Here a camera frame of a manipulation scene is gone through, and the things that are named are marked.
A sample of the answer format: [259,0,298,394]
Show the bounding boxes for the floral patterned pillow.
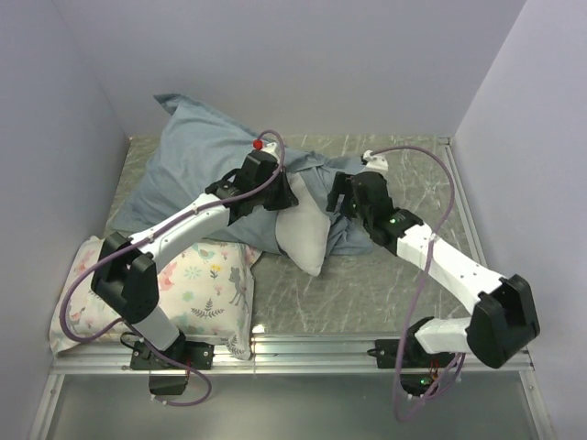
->
[49,236,260,360]

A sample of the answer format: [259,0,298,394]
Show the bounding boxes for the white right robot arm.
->
[327,171,540,369]

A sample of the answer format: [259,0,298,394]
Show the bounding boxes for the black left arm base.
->
[119,332,215,407]

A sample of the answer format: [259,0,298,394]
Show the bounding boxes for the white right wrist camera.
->
[361,150,389,175]

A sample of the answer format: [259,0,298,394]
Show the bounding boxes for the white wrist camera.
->
[361,150,389,175]
[252,139,282,160]

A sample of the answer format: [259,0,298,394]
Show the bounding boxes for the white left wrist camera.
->
[252,139,282,160]

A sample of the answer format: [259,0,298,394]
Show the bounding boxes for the white pillow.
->
[275,172,331,277]

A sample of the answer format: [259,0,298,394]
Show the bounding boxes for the blue-grey pillowcase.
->
[110,94,373,256]

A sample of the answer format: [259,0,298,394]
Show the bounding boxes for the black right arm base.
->
[367,336,456,397]

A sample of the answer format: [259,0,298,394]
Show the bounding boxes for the aluminium frame rail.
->
[50,333,536,376]

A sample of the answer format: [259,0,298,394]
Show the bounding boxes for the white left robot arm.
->
[91,148,298,369]

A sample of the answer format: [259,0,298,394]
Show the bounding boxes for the aluminium right side rail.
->
[437,137,487,266]

